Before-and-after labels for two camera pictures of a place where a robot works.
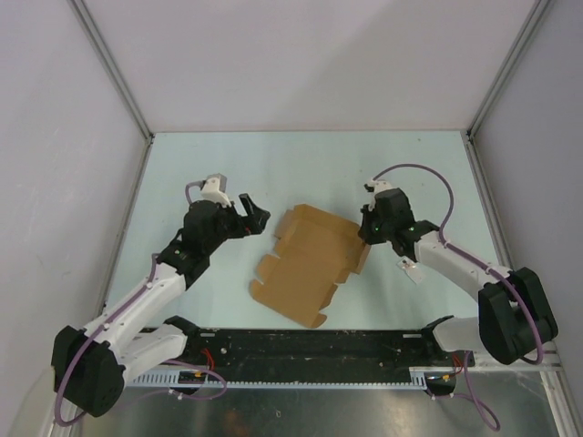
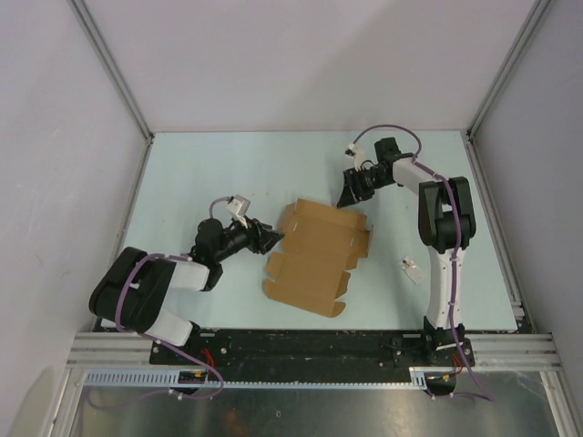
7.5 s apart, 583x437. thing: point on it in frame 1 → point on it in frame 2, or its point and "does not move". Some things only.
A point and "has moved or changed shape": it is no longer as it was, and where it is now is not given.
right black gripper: (364, 231) → (352, 178)
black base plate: (281, 349) does not move
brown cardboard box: (316, 254) has moved or changed shape
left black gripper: (252, 224) → (260, 238)
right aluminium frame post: (499, 82) does not move
